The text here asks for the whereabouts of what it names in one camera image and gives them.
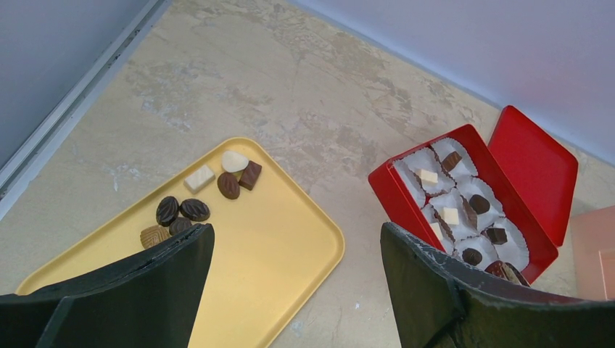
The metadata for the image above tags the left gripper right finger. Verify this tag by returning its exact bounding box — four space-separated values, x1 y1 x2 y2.
380 222 614 347

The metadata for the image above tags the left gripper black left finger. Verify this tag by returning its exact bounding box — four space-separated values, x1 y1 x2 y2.
1 224 215 347

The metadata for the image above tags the dark round chocolate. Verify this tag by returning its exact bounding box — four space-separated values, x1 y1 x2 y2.
461 248 483 266
469 194 491 215

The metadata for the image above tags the white square chocolate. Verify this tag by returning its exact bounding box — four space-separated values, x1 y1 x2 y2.
429 222 444 241
440 207 460 225

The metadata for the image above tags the red compartment box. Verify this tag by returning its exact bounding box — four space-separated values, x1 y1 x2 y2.
368 124 559 283

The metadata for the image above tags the white chocolate piece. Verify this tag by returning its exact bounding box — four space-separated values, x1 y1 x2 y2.
416 169 439 186

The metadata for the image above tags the dark brown square chocolate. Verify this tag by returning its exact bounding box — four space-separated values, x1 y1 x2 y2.
442 151 462 173

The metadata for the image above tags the red box lid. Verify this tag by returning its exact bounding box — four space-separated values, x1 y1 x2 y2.
488 105 579 247

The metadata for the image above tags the caramel leaf chocolate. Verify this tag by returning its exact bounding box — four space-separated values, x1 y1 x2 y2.
140 225 170 249

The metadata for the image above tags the dark leaf chocolate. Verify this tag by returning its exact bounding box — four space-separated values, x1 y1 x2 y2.
155 196 179 227
179 199 210 222
168 217 192 236

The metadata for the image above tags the white rectangular chocolate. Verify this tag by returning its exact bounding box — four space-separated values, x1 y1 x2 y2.
183 165 215 194

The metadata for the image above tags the brown leaf chocolate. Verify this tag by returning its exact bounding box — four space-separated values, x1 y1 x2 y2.
217 172 240 199

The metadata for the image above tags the brown rectangular chocolate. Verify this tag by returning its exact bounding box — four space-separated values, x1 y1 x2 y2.
239 160 262 191

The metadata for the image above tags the white oval chocolate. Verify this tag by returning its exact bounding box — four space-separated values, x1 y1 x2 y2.
221 150 249 173

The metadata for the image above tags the yellow plastic tray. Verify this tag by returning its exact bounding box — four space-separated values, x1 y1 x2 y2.
17 137 344 347

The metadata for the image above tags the orange mesh file organizer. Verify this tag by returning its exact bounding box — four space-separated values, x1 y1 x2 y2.
570 206 614 301

